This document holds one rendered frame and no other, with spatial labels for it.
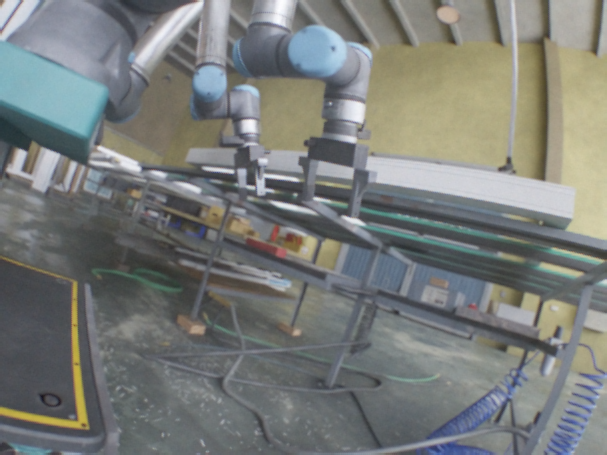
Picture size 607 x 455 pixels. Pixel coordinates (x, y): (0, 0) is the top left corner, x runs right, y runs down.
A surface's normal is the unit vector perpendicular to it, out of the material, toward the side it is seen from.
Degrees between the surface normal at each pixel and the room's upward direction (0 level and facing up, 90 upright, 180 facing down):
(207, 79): 94
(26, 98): 90
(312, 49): 114
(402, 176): 90
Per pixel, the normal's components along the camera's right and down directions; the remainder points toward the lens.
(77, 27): 0.73, -0.18
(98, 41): 0.94, -0.07
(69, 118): 0.63, 0.15
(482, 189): -0.57, -0.26
